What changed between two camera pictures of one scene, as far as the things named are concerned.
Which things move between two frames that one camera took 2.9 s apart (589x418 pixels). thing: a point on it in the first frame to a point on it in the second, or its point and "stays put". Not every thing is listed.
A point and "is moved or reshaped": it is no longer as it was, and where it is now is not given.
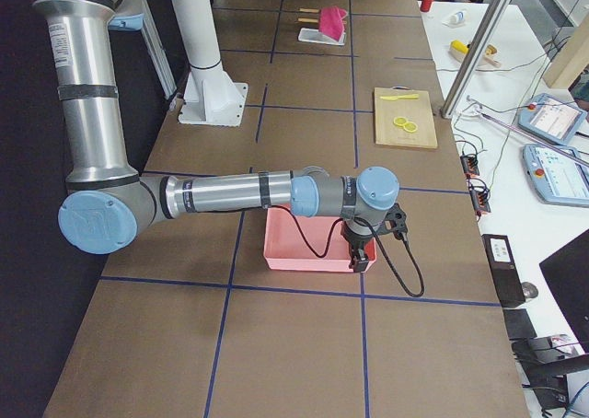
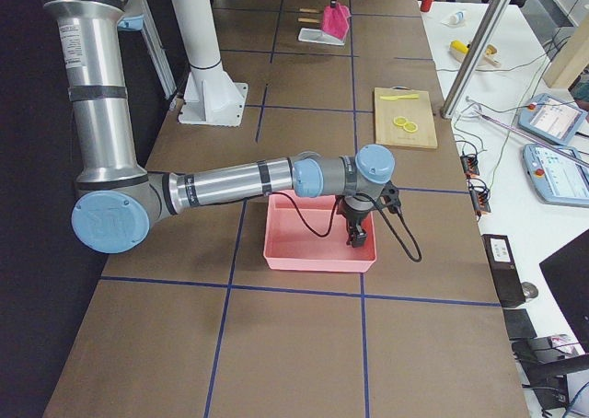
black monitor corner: (566, 272) stays put
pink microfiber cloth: (330, 21) is moved or reshaped
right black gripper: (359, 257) to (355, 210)
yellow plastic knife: (394, 98) stays put
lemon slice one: (399, 121) stays put
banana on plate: (460, 50) stays put
